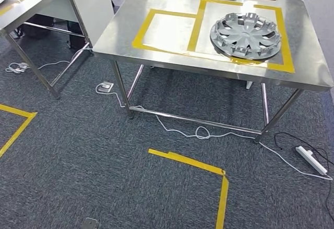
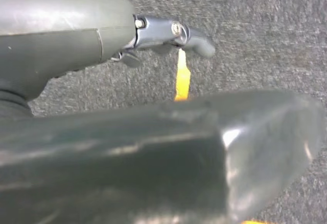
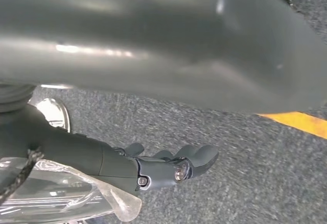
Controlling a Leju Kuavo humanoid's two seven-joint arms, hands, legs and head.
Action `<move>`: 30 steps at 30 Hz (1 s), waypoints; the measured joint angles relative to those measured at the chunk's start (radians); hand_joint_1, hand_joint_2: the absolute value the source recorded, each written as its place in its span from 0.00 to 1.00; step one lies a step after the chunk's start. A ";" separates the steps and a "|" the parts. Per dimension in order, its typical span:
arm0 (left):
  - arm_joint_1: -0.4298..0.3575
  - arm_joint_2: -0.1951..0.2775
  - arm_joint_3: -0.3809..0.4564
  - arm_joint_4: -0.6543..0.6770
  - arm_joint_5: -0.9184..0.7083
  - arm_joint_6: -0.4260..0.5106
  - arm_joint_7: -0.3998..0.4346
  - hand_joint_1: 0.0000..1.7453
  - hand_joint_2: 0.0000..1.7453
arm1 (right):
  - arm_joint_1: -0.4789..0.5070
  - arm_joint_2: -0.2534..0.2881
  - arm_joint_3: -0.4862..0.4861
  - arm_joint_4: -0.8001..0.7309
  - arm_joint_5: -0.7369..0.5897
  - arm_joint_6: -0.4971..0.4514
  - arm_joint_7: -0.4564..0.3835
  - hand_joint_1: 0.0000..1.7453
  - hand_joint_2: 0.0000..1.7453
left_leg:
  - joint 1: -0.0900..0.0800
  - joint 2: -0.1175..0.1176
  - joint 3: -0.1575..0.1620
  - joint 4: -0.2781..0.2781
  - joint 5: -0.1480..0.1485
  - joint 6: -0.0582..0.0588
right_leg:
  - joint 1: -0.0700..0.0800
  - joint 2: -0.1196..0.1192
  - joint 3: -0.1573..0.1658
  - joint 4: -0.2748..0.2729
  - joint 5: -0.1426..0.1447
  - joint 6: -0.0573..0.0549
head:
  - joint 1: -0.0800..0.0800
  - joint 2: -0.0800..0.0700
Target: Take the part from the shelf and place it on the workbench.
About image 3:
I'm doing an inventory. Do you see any braided black cable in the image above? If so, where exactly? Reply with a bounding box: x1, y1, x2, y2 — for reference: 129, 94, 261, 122
0, 148, 45, 205

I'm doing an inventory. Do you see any clear plastic cover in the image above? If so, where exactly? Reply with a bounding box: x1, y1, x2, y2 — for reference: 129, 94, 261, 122
0, 157, 143, 223

